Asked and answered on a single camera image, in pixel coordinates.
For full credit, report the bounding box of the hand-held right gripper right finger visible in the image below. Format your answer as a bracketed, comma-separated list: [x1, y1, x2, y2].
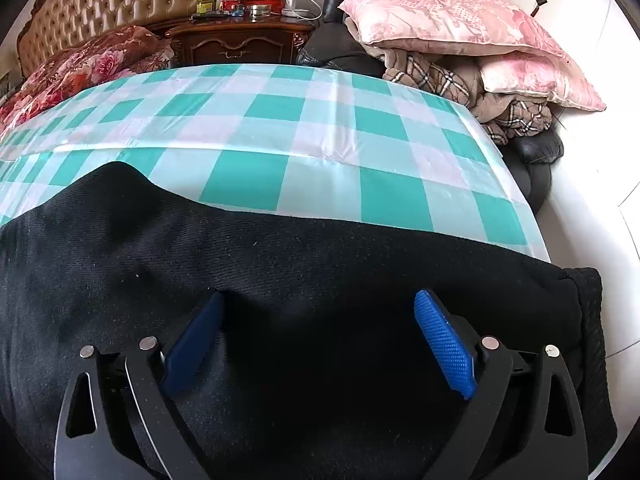
[413, 289, 591, 480]

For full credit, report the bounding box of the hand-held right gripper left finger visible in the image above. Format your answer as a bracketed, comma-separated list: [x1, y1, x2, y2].
[52, 290, 226, 480]

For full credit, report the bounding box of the black sweatshirt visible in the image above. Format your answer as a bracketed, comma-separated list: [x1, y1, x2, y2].
[0, 161, 618, 480]

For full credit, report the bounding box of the green checkered bed sheet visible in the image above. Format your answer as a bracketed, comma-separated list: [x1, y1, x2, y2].
[0, 62, 551, 263]

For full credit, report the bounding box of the beige plaid blanket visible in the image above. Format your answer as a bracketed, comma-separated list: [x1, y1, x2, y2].
[382, 52, 553, 147]

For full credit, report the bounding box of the small pink floral pillow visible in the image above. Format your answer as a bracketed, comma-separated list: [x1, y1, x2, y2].
[477, 50, 607, 112]

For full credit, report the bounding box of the red floral blanket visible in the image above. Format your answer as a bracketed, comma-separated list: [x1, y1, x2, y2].
[0, 25, 176, 128]

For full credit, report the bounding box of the dark wooden nightstand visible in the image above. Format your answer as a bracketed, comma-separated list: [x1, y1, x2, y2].
[165, 14, 317, 67]

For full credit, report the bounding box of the large pink floral pillow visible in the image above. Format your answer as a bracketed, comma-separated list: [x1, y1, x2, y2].
[338, 0, 571, 67]

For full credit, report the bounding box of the red box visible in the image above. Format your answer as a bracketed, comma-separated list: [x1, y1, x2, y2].
[222, 0, 283, 11]

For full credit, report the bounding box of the white wardrobe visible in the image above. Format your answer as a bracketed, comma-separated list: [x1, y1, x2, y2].
[492, 0, 640, 201]

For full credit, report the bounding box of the white charger cable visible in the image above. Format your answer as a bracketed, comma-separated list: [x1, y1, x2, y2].
[281, 0, 323, 22]

